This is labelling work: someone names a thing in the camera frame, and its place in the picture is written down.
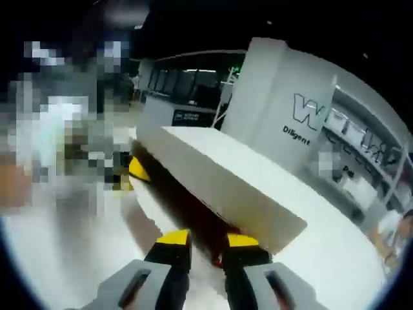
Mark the group of white storage bins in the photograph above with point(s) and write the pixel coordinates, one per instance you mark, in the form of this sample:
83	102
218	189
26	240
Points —
358	190

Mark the red coffee box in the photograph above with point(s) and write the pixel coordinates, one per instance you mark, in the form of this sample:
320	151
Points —
226	168

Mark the white metal frame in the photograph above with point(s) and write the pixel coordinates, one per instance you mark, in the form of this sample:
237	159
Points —
222	103

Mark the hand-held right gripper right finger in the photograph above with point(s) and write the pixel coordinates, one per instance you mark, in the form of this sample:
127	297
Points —
284	290

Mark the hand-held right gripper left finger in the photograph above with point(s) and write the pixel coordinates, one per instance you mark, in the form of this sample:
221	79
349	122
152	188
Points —
129	287

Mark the grey metal shelf rack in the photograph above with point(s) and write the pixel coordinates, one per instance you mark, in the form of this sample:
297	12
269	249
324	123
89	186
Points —
397	168

